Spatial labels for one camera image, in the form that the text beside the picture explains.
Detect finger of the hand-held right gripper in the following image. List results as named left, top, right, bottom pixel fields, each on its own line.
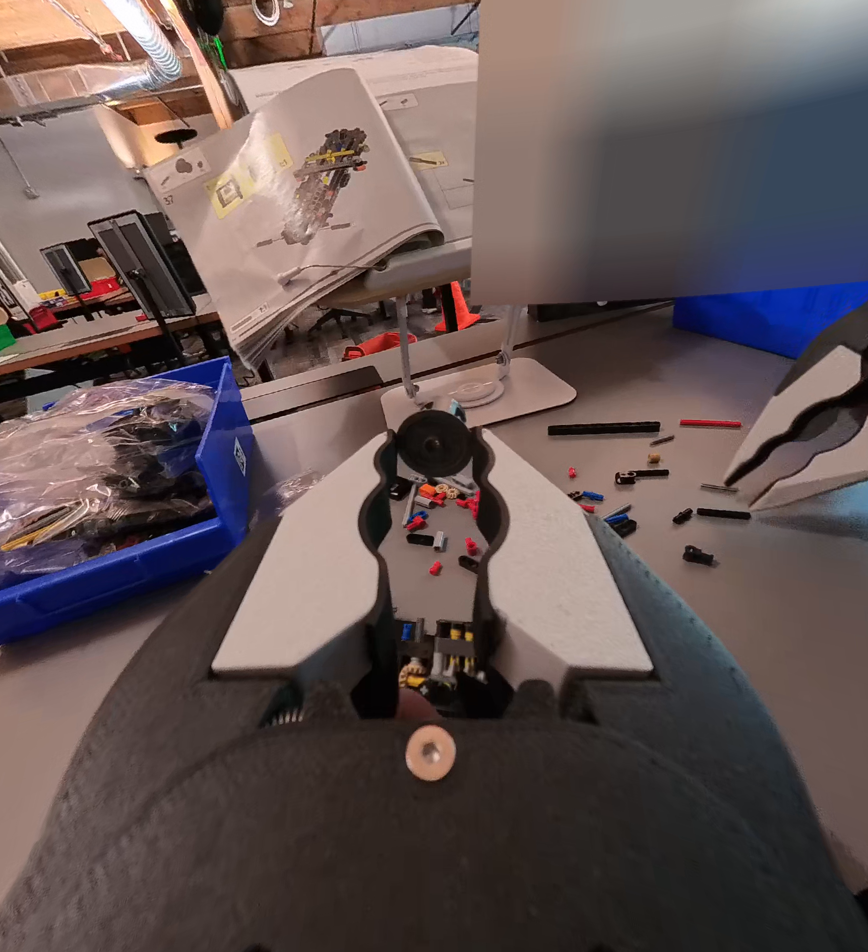
left=745, top=398, right=868, bottom=514
left=723, top=344, right=868, bottom=490

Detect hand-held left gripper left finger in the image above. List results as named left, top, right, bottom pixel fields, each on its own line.
left=211, top=430, right=401, bottom=718

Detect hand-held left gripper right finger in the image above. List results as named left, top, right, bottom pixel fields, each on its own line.
left=471, top=427, right=654, bottom=718

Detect lego pieces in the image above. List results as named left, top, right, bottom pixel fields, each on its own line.
left=385, top=418, right=753, bottom=577

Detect grey lego gear assembly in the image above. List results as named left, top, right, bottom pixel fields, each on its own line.
left=395, top=402, right=474, bottom=480

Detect lego chassis assembly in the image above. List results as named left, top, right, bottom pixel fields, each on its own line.
left=397, top=617, right=491, bottom=715

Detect lego instruction booklet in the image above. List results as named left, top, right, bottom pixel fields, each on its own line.
left=144, top=46, right=480, bottom=361

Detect empty clear plastic bag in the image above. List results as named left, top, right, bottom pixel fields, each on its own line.
left=259, top=469, right=323, bottom=514

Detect white book stand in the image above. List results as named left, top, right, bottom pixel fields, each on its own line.
left=315, top=238, right=578, bottom=431

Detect orange traffic cone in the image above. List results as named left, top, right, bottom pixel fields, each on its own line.
left=341, top=331, right=420, bottom=361
left=434, top=281, right=483, bottom=333

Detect pile of clear parts bags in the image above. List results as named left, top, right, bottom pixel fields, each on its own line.
left=0, top=378, right=219, bottom=562

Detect tilted panel on stand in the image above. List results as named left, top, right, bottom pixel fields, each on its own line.
left=88, top=210, right=197, bottom=321

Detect silver ventilation duct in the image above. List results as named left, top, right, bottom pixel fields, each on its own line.
left=95, top=0, right=186, bottom=98

